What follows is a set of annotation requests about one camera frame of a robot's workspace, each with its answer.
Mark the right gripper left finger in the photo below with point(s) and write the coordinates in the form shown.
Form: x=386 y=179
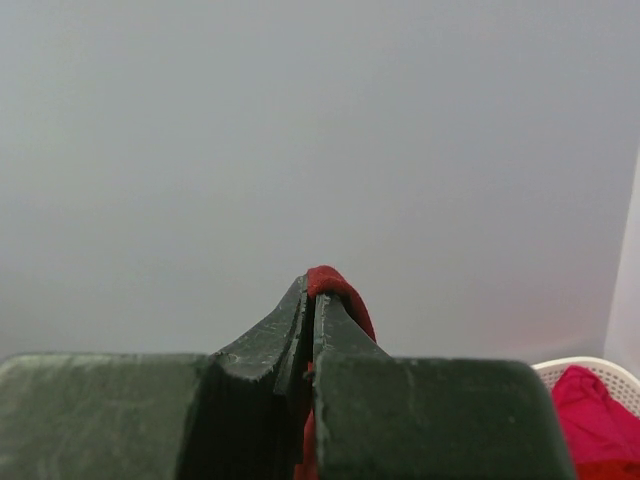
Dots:
x=235 y=414

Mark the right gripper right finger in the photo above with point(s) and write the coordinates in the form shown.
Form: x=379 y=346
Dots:
x=382 y=417

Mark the maroon t shirt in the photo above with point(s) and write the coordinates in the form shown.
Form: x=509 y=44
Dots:
x=325 y=279

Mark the bright red t shirt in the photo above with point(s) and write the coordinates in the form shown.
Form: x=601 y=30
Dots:
x=612 y=469

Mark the pink t shirt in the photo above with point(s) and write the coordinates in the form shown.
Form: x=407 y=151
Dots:
x=596 y=426

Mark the white plastic laundry basket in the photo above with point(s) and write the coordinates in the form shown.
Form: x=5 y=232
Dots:
x=620 y=383

